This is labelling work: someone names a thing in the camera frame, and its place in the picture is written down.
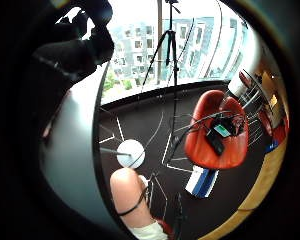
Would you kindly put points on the grey table pole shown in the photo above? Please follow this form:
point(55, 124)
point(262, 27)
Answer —
point(115, 151)

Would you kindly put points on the white round table base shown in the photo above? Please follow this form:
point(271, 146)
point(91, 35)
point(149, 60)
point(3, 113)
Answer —
point(131, 148)

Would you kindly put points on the red shell chair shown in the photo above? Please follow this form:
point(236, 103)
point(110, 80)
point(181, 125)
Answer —
point(203, 146)

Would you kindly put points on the white round column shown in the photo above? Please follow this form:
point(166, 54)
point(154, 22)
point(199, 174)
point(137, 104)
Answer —
point(245, 60)

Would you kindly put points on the phone with green screen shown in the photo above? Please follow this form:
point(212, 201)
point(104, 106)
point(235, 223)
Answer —
point(222, 130)

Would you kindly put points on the black box device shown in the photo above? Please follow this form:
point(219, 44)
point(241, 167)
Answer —
point(215, 142)

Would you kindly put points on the red chair in background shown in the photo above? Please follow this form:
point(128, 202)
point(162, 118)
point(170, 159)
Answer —
point(246, 80)

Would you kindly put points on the blue and white bag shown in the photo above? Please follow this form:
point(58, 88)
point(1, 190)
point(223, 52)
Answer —
point(201, 181)

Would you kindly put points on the black camera tripod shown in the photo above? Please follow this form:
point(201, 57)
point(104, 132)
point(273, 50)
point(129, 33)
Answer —
point(171, 43)

